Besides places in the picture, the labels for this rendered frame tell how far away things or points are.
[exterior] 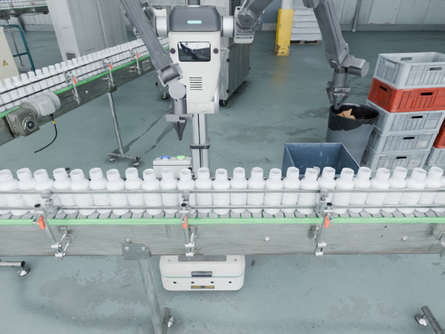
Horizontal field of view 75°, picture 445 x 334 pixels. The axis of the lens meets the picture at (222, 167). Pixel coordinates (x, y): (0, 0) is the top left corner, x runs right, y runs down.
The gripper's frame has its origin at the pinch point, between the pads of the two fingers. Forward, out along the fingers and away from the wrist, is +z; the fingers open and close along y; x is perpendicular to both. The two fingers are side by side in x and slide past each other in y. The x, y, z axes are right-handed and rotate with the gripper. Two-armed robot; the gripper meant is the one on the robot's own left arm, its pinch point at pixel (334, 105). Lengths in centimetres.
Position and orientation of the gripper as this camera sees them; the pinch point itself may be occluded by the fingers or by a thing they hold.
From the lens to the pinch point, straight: 141.4
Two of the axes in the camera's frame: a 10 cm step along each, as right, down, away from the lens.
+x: -10.0, 0.2, 0.0
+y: -0.1, -5.3, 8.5
